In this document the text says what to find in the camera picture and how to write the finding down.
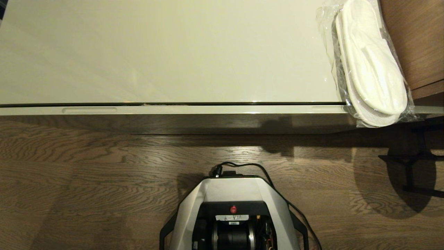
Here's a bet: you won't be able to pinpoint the long white slippers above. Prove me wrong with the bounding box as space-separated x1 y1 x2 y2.
316 0 422 128

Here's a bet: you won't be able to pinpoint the brown wooden cabinet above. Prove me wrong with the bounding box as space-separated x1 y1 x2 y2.
380 0 444 105

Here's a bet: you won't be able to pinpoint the white handwritten label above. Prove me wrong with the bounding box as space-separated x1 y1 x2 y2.
215 215 249 222

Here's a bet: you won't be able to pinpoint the silver robot base chassis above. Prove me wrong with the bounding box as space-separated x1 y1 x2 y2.
160 170 309 250

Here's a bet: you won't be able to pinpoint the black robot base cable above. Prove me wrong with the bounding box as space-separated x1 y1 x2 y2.
210 161 323 250

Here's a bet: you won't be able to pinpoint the glossy grey drawer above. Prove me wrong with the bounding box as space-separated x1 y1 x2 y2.
0 103 444 116

